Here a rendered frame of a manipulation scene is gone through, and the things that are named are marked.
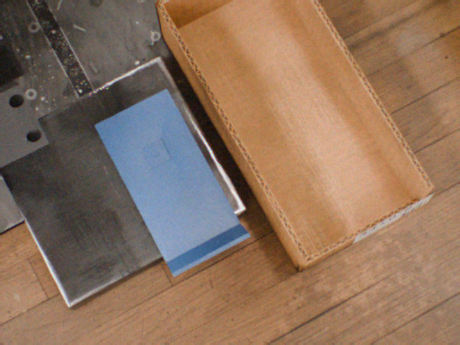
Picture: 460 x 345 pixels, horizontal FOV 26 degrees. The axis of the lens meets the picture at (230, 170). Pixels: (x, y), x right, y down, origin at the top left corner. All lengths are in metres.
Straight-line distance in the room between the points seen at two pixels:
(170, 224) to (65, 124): 0.13
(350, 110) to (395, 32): 0.09
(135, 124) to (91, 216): 0.09
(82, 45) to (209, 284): 0.25
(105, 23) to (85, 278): 0.24
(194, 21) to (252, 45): 0.06
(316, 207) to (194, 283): 0.12
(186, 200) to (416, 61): 0.24
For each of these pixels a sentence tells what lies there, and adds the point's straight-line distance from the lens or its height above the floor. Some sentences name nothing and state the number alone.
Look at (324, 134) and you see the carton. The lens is 0.87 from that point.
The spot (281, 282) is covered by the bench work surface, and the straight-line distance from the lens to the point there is 0.84.
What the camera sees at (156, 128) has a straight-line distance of 0.85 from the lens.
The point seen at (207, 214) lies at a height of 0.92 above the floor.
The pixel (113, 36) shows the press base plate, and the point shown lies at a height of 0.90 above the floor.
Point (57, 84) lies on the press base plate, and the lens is 0.90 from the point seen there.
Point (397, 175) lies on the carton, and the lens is 0.86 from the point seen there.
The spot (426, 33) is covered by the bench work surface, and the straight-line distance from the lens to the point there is 0.92.
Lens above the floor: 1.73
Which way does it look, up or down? 75 degrees down
